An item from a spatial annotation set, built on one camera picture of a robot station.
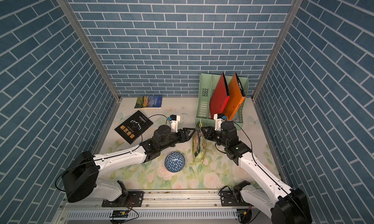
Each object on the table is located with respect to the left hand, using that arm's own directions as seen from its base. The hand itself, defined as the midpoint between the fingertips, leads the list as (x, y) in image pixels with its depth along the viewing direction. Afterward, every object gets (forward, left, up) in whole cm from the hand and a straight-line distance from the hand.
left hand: (197, 133), depth 75 cm
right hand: (+3, -3, 0) cm, 4 cm away
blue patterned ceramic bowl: (-7, +13, -21) cm, 26 cm away
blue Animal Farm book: (+41, +38, -21) cm, 59 cm away
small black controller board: (-32, +39, -25) cm, 56 cm away
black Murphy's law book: (+16, +43, -19) cm, 49 cm away
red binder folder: (+34, -17, -7) cm, 39 cm away
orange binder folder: (+21, -24, +6) cm, 32 cm away
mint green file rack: (+41, -8, 0) cm, 42 cm away
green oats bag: (-3, -1, -6) cm, 6 cm away
